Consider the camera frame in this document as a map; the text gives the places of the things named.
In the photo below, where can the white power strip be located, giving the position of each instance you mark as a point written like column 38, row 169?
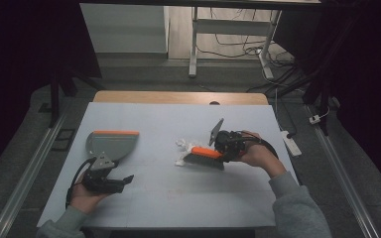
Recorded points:
column 291, row 143

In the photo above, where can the dark curtain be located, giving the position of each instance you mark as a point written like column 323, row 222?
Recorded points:
column 367, row 82
column 13, row 66

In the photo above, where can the white cabinet panel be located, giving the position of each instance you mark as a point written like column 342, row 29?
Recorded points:
column 125, row 29

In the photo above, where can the grey dustpan with orange edge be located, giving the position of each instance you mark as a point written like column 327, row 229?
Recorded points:
column 112, row 145

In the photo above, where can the person's left hand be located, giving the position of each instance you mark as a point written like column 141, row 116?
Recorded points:
column 81, row 200

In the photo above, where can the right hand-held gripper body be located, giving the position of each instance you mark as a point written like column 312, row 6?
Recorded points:
column 229, row 143

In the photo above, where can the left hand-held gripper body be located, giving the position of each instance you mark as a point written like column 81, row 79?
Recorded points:
column 103, row 162

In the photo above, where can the small white adapter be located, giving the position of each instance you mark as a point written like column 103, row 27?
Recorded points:
column 315, row 119

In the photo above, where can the black rectangular floor frame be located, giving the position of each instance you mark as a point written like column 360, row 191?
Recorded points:
column 63, row 140

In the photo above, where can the white desk frame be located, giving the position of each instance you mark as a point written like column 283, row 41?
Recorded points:
column 231, row 26

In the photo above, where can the person's right hand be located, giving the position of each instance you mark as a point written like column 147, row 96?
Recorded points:
column 261, row 155

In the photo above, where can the wooden table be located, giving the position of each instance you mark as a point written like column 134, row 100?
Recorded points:
column 178, row 97

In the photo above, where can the metal floor rail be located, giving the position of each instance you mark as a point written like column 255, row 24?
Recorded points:
column 344, row 172
column 29, row 172

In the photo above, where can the group of white paper scraps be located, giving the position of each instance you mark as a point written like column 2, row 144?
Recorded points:
column 185, row 144

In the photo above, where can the white board table cover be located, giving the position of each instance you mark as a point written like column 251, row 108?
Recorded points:
column 178, row 198

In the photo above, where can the black stand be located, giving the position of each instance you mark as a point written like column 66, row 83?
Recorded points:
column 54, row 95
column 324, row 99

